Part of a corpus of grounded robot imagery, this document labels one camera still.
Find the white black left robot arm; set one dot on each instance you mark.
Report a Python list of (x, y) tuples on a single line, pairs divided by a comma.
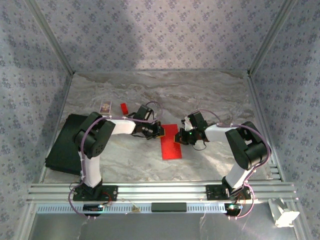
[(122, 127)]

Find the red block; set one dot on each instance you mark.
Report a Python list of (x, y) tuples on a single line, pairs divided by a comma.
[(124, 109)]

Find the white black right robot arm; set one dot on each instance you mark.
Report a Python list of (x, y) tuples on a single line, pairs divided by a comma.
[(217, 133)]

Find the aluminium frame post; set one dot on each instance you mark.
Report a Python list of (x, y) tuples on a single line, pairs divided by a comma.
[(271, 35), (50, 35)]

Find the white plastic bracket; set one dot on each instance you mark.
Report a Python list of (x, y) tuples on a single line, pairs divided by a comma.
[(285, 217)]

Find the purple card box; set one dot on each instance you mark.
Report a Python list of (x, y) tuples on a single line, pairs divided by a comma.
[(105, 107)]

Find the black rectangular bar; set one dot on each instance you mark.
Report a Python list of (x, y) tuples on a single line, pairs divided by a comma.
[(168, 207)]

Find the aluminium side rail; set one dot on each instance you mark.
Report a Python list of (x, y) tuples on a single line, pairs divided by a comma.
[(260, 112), (65, 97)]

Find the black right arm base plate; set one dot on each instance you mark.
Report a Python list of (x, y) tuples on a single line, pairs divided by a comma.
[(215, 192)]

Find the black mat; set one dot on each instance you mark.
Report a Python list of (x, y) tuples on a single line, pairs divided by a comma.
[(62, 150)]

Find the red cloth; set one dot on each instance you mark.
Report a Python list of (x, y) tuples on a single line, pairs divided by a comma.
[(171, 150)]

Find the aluminium mounting rail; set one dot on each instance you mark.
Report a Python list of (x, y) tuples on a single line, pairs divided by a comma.
[(162, 192)]

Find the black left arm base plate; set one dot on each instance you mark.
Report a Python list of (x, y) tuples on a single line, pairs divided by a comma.
[(110, 193)]

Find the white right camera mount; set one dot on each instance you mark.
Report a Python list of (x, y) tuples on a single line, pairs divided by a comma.
[(188, 124)]

